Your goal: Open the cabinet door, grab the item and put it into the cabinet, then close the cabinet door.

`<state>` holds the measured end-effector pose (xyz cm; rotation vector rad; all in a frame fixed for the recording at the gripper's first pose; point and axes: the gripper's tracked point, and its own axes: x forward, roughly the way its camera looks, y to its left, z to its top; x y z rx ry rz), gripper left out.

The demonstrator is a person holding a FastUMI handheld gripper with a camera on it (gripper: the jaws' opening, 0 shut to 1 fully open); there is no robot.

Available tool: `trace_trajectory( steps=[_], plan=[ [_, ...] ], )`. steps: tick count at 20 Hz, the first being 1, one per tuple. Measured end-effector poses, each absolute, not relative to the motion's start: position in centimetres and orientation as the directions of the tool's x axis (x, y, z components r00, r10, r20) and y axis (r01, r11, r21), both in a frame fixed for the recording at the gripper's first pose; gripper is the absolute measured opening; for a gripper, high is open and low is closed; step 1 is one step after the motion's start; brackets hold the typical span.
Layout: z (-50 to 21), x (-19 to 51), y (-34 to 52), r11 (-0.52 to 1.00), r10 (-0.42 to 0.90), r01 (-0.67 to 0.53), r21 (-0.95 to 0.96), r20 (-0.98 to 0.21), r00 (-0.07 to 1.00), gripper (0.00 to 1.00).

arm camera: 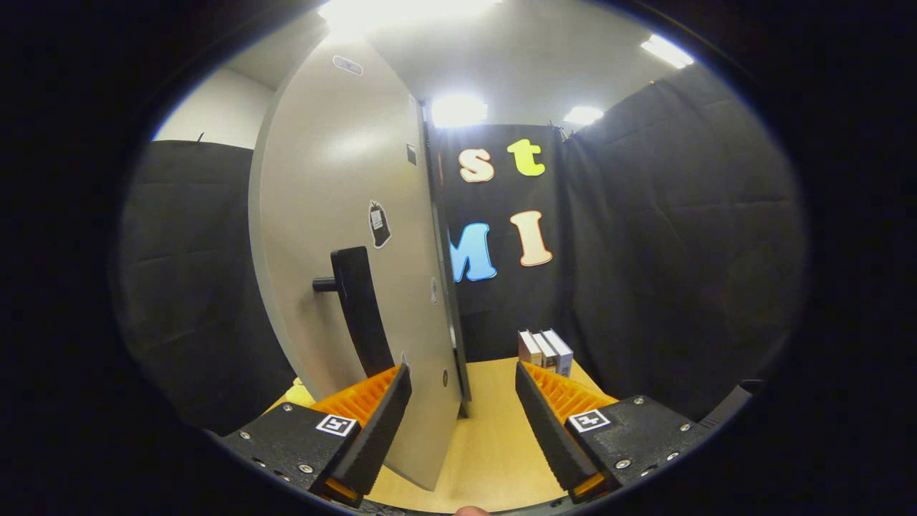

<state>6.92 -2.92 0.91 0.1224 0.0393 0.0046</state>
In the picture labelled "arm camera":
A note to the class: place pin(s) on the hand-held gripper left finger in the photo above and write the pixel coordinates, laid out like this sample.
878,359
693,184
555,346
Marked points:
380,437

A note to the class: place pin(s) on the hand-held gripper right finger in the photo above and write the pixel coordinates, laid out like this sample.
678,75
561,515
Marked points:
548,437

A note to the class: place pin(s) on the beige cabinet door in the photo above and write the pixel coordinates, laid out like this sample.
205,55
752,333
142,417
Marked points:
322,179

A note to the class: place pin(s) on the dark blue cover book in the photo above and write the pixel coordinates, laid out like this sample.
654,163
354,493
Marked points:
562,355

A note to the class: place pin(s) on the ceiling light panel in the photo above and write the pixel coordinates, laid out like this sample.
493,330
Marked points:
458,111
666,51
408,11
583,115

